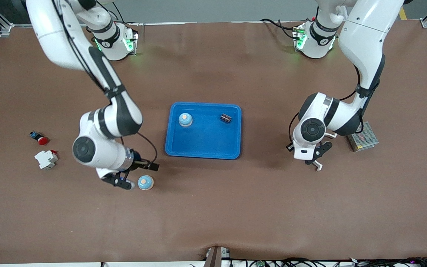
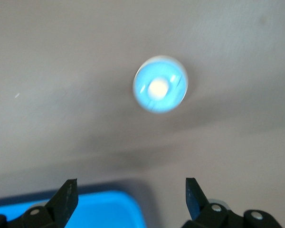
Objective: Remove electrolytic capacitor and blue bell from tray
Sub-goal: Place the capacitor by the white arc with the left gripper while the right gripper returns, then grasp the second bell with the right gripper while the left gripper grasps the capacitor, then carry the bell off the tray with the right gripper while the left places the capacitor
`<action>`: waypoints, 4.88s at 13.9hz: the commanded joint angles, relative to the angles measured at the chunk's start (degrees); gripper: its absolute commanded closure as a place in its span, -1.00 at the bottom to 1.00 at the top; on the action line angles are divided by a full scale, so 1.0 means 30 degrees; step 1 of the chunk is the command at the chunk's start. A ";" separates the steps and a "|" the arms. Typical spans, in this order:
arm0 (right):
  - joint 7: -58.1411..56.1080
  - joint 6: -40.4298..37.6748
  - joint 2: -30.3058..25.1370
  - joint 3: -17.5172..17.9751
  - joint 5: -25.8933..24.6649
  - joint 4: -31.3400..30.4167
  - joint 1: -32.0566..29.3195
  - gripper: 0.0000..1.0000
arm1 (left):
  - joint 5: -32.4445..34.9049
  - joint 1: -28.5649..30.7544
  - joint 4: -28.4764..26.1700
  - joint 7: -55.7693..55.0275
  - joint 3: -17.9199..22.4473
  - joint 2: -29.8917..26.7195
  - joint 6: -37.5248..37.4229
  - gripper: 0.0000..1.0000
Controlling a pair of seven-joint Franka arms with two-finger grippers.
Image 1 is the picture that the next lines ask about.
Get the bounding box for blue plastic tray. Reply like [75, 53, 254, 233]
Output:
[165, 102, 242, 160]

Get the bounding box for white circuit breaker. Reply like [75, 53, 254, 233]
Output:
[34, 150, 59, 170]

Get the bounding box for white curved plastic arc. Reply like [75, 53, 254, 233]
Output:
[314, 132, 338, 171]

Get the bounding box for black arm base cable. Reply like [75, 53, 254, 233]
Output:
[261, 18, 297, 40]

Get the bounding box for brown camera mount bracket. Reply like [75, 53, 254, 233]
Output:
[203, 246, 231, 267]

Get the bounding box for metal mesh power supply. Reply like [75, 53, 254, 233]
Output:
[347, 122, 379, 152]

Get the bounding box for red push button blue base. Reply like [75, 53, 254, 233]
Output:
[29, 131, 49, 146]

